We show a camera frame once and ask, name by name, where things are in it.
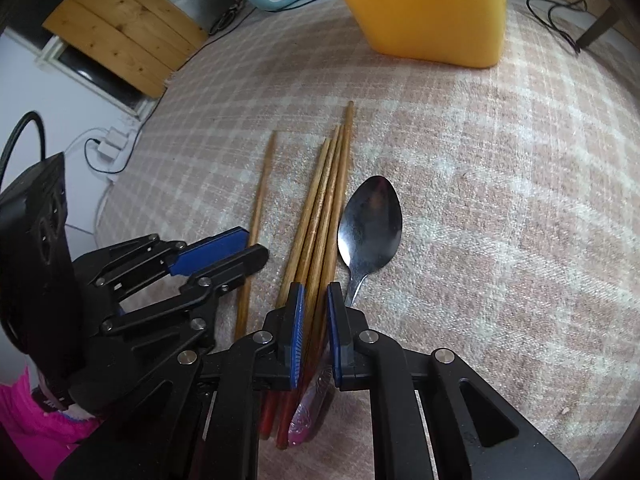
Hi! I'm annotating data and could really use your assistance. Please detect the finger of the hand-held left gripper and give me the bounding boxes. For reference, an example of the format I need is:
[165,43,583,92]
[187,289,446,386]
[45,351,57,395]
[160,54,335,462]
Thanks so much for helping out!
[99,244,269,352]
[94,226,250,287]

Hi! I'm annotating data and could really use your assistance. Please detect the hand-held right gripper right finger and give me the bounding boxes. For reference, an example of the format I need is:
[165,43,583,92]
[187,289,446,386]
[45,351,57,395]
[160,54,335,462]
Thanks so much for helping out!
[326,282,582,480]

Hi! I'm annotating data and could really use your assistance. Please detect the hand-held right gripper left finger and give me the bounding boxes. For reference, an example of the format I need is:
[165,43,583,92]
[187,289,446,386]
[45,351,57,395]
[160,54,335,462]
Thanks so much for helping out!
[54,282,307,480]

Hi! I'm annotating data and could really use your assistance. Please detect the silver spoon with pink handle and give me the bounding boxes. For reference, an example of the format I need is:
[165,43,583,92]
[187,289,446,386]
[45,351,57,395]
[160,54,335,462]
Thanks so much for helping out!
[287,175,404,447]

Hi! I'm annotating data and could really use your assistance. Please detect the yellow plastic container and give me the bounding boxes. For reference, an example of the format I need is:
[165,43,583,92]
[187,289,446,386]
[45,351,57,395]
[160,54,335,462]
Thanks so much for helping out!
[315,0,508,68]

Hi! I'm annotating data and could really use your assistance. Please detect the person's left forearm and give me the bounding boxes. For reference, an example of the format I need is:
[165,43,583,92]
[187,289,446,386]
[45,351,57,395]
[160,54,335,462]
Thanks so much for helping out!
[0,365,103,480]

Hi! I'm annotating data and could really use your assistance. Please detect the white power strip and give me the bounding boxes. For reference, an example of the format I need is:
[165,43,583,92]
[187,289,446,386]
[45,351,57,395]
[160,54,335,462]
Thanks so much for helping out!
[94,126,137,161]

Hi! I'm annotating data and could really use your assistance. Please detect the plaid tablecloth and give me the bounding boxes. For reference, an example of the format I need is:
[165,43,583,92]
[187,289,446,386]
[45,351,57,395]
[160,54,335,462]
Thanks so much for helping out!
[95,0,640,480]

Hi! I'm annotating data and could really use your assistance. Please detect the pine plank board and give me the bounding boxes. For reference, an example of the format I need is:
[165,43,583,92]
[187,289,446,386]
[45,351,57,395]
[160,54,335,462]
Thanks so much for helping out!
[42,0,210,99]

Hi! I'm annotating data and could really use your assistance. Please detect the black tripod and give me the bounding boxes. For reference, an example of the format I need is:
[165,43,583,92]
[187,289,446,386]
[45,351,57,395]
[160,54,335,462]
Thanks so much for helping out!
[575,2,623,52]

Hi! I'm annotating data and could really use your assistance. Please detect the white cable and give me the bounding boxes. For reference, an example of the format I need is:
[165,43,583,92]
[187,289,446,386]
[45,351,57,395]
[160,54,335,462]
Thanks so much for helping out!
[64,129,108,162]

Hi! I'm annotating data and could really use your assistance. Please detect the long black power cable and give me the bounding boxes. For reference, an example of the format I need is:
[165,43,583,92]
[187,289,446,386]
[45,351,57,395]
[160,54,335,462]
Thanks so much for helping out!
[82,72,173,176]

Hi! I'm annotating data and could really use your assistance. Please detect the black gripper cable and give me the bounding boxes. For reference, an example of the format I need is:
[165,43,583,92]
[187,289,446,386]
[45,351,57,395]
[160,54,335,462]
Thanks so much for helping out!
[0,110,48,186]

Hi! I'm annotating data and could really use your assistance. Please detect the white window rail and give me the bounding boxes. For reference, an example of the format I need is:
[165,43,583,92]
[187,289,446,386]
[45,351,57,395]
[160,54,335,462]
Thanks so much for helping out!
[34,35,68,68]

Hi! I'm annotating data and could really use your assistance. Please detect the black ring light cable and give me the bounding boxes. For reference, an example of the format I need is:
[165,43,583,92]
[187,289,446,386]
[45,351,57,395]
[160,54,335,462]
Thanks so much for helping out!
[525,0,591,56]

